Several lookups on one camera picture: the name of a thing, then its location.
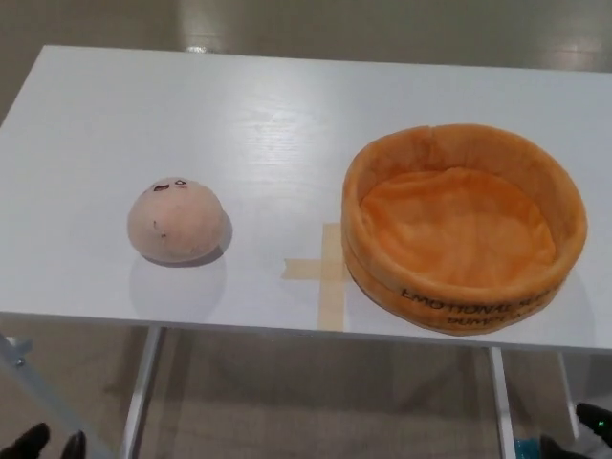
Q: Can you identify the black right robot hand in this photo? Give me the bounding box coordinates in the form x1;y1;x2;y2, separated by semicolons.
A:
539;403;612;459

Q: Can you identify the orange plush round plate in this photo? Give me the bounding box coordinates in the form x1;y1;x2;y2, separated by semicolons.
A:
340;122;590;337

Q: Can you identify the pink round plush toy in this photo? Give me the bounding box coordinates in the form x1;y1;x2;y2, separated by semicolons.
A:
126;174;234;264

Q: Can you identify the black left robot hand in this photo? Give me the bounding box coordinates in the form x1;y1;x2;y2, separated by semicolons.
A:
9;423;88;459

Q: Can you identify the short beige tape strip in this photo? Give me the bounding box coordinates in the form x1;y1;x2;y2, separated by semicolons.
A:
283;257;353;281

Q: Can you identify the teal patterned object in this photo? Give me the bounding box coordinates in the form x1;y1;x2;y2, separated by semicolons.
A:
514;437;544;459

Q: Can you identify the long beige tape strip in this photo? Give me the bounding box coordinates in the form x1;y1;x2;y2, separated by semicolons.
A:
317;223;346;331

